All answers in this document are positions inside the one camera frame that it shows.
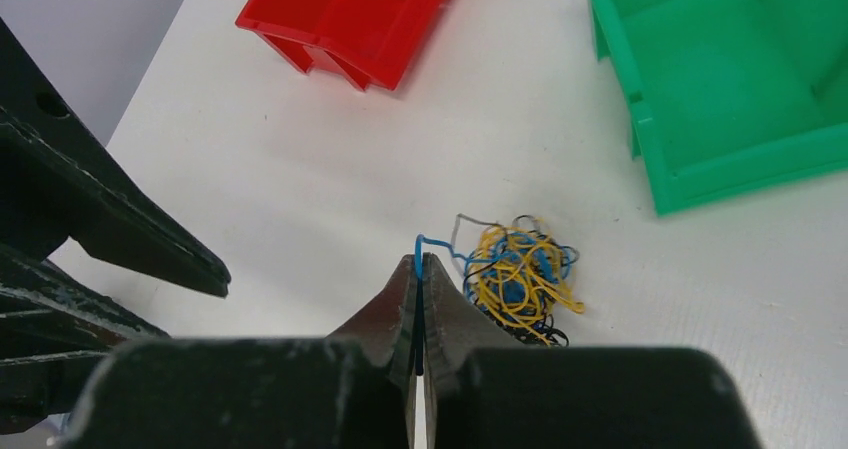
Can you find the green plastic bin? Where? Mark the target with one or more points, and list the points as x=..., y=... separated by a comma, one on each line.
x=728, y=96

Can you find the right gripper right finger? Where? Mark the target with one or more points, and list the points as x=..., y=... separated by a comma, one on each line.
x=485, y=389

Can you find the red plastic bin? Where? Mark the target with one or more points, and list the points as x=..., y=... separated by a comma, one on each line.
x=367, y=42

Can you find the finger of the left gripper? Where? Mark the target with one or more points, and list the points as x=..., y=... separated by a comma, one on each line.
x=54, y=332
x=58, y=182

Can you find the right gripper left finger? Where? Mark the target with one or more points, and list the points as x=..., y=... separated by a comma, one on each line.
x=353, y=388

